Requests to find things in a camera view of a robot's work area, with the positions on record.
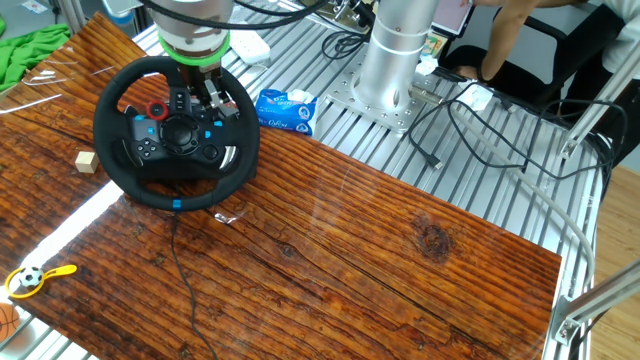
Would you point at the white power strip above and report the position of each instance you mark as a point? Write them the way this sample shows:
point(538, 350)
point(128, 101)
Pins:
point(250, 47)

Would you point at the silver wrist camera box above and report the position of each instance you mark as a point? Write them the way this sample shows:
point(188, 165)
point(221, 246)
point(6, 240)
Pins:
point(120, 7)

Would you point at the small white card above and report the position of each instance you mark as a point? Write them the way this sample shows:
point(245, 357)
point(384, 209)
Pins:
point(34, 6)

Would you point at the colourful card box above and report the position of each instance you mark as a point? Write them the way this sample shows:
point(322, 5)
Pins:
point(435, 46)

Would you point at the tablet with pink screen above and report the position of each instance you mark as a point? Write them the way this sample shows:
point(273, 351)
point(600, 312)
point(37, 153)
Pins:
point(452, 17)

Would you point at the bare forearm with wristband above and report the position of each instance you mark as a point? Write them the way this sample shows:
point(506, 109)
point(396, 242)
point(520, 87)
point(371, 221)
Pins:
point(500, 45)

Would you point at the small wooden cube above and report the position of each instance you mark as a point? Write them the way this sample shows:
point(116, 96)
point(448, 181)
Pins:
point(86, 162)

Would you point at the orange mini basketball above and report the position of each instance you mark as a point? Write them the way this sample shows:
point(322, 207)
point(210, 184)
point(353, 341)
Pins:
point(7, 322)

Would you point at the blue tissue pack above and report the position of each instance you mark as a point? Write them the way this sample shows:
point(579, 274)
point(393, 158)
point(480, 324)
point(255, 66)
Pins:
point(285, 112)

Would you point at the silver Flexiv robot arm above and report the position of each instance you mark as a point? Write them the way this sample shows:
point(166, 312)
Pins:
point(395, 60)

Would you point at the black steering wheel controller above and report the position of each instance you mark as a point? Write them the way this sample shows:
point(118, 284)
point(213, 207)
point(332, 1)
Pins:
point(175, 173)

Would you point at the black office chair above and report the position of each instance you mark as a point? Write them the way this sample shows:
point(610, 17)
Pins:
point(520, 75)

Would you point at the green cloth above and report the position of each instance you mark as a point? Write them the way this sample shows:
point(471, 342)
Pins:
point(30, 50)

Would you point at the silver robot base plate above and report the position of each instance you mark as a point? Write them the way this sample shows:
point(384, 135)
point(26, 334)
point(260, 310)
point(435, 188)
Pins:
point(395, 117)

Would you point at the wood grain table mat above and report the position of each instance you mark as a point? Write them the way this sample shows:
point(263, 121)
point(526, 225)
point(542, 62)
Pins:
point(325, 250)

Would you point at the person in white shirt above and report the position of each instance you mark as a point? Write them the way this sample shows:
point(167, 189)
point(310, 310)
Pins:
point(625, 30)

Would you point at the bare person hand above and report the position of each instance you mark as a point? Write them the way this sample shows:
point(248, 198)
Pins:
point(485, 2)
point(471, 73)

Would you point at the bare person forearm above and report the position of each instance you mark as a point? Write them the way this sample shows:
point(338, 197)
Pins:
point(545, 4)

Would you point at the white power adapter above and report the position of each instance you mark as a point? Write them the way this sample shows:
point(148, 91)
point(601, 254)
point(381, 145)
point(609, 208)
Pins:
point(477, 97)

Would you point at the aluminium frame post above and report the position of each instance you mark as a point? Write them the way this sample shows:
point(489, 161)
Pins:
point(595, 106)
point(610, 290)
point(72, 15)

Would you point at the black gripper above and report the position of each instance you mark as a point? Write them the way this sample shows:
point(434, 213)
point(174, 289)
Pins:
point(197, 77)

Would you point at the crumpled white tissue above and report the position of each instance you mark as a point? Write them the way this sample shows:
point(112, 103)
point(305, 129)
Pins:
point(427, 65)

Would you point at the black racing steering wheel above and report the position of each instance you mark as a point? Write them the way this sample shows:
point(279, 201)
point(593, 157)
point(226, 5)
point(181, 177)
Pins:
point(177, 135)

